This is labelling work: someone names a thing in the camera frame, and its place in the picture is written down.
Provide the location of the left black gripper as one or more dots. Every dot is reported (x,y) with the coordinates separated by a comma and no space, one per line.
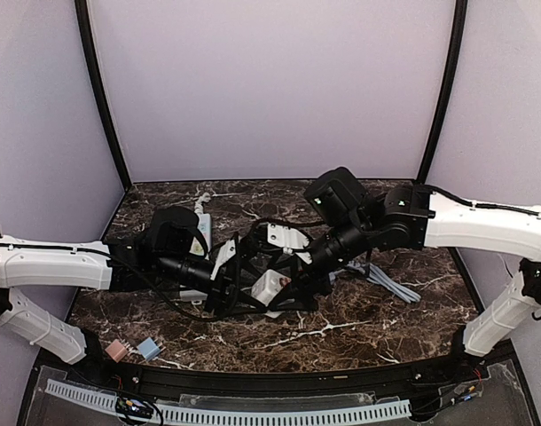
(223,284)

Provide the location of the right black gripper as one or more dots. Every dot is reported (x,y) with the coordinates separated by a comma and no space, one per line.
(300,280)

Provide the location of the white cube socket adapter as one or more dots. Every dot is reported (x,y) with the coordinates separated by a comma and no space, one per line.
(268,286)

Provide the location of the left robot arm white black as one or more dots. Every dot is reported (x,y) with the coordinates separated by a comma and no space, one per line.
(122,265)

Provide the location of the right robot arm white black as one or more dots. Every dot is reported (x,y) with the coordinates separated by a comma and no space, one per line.
(414,217)

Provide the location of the blue plug adapter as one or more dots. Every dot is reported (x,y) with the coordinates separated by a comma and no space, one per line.
(150,349)

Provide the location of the pink plug adapter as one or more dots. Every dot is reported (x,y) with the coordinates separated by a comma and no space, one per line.
(117,350)

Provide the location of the small circuit board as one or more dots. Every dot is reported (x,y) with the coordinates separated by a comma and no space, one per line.
(133,407)

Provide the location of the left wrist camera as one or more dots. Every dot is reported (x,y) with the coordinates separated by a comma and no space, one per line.
(224,255)

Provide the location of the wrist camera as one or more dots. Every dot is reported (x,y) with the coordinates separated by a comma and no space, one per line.
(224,255)
(289,239)

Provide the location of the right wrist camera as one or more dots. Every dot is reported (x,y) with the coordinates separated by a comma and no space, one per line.
(289,239)

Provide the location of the slotted grey cable duct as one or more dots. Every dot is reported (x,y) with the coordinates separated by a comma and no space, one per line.
(200,410)

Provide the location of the black front rail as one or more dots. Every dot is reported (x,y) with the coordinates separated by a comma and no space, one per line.
(418,379)

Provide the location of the left black frame post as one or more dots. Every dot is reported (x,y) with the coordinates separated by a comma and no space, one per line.
(99,93)

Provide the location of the black frame post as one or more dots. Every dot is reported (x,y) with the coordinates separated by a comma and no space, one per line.
(99,93)
(444,95)

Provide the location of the right black frame post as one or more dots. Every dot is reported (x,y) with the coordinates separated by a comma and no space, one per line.
(444,95)

